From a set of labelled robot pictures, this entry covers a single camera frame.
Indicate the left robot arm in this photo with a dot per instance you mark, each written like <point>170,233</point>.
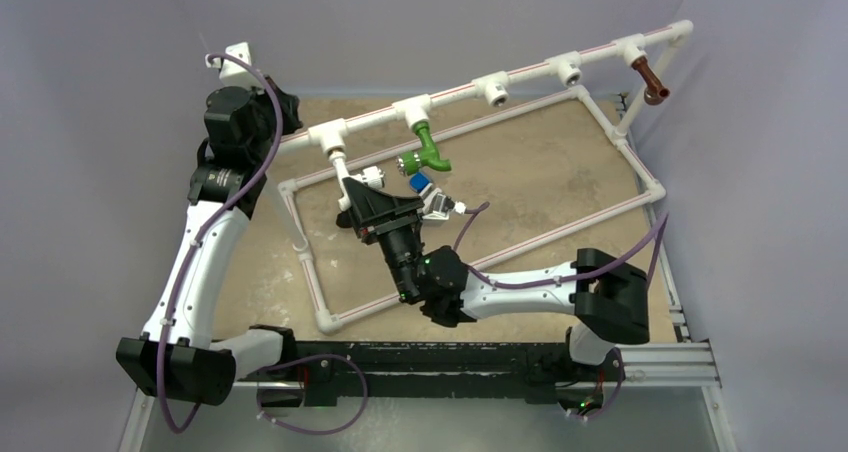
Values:
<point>176,355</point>

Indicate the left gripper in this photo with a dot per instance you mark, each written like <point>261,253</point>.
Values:
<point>289,111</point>

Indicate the brown water faucet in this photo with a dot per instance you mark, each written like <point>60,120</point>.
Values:
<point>655,92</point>

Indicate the white water faucet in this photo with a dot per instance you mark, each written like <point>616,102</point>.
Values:
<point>372,176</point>

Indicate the white faucet blue handle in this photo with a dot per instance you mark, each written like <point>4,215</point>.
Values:
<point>422,185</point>

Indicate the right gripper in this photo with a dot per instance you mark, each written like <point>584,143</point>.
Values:
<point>373,213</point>

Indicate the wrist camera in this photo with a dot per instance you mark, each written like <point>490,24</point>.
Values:
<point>230,71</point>
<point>439,207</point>

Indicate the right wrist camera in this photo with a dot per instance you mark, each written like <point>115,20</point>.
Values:
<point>439,207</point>

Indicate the green water faucet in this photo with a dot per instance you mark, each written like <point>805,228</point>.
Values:
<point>426,156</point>

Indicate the white pipe frame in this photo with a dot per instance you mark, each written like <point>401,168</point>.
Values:
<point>512,94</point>

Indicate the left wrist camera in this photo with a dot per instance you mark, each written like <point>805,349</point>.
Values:
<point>230,71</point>

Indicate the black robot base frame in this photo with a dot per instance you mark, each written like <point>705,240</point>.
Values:
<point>536,373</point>

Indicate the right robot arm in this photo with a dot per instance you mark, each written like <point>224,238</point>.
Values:
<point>607,295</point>

